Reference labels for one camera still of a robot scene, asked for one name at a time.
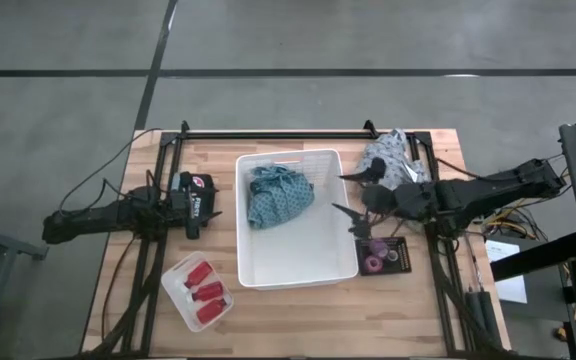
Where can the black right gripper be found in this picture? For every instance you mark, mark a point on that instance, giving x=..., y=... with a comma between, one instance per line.
x=393, y=200

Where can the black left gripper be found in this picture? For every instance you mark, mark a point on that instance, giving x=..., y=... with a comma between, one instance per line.
x=188, y=205

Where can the purple bandage roll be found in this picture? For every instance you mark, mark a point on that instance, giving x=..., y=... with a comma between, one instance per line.
x=379, y=246

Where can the black bandage roll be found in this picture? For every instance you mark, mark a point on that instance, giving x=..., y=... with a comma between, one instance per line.
x=387, y=255

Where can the red bottle with white cap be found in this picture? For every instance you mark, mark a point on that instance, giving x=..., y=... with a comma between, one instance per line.
x=209, y=291
x=211, y=311
x=199, y=273

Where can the teal patterned cloth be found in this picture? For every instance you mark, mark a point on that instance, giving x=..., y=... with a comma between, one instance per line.
x=278, y=197

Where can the white mesh plastic basket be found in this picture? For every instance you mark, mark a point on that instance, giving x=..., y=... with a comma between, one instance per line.
x=298, y=255

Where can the translucent plastic tray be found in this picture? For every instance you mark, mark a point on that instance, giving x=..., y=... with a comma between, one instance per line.
x=178, y=295

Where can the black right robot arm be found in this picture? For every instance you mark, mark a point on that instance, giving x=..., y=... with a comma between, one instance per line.
x=493, y=192

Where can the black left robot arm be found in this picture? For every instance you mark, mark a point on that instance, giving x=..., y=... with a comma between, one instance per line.
x=98, y=220

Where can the black first aid kit pouch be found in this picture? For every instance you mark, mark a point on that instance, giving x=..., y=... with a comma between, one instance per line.
x=207, y=200

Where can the grey patterned cloth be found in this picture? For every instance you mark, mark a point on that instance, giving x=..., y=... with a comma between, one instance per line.
x=398, y=155

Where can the white fabric tag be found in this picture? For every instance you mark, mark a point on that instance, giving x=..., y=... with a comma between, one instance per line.
x=411, y=173

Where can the black perforated tray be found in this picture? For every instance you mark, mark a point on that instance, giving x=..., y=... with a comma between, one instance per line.
x=403, y=265

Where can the black cylinder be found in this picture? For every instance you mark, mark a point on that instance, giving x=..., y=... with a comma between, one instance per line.
x=488, y=315
x=473, y=310

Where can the white paper sheet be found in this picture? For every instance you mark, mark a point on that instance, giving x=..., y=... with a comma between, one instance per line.
x=513, y=290

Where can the black beam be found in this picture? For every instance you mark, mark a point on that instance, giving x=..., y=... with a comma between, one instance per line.
x=538, y=255

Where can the grey metal stand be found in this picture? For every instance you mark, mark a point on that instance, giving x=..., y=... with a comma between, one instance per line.
x=8, y=246

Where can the small yellow object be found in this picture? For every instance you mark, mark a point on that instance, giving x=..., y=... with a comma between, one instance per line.
x=561, y=333

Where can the black frame bracket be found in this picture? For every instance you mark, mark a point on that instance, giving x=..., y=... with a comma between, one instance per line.
x=184, y=127
x=370, y=129

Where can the black aluminium frame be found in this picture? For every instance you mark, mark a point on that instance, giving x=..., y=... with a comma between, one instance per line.
x=293, y=135

